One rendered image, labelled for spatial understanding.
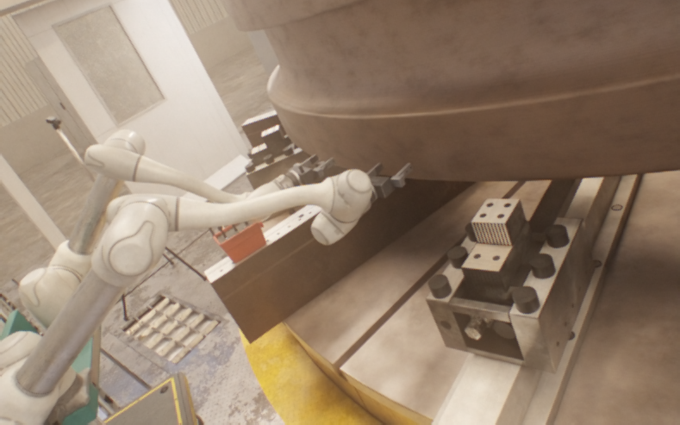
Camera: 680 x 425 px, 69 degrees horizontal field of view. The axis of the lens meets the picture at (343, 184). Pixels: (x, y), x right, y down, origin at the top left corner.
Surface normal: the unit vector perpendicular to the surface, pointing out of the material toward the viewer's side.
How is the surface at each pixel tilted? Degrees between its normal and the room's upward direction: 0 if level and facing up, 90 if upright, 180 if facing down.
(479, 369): 0
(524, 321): 90
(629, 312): 0
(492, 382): 0
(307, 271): 90
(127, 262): 87
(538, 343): 90
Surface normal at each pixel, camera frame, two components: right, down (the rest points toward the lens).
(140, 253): 0.29, 0.25
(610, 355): -0.39, -0.83
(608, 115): -0.47, 0.55
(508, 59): -0.66, 0.18
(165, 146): 0.69, 0.03
